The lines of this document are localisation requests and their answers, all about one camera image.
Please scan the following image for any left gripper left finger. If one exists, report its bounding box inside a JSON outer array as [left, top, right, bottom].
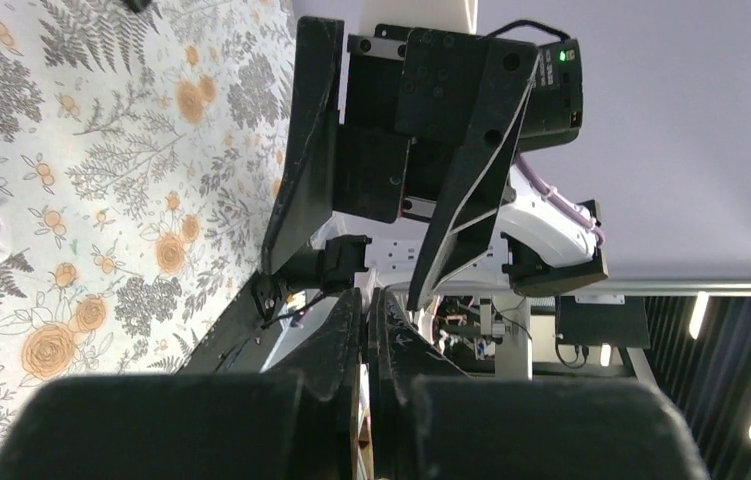
[[0, 289, 362, 479]]

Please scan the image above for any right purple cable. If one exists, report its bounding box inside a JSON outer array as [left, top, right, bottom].
[[514, 153, 607, 248]]

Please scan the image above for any floral table mat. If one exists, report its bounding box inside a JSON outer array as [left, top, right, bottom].
[[0, 1, 296, 446]]

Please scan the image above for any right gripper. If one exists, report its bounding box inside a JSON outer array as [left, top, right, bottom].
[[261, 16, 539, 310]]

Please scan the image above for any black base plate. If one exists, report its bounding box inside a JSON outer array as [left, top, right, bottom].
[[177, 273, 289, 375]]

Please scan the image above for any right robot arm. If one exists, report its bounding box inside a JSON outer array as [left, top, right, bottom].
[[260, 16, 607, 310]]

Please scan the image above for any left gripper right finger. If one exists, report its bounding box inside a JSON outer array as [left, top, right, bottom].
[[368, 289, 708, 479]]

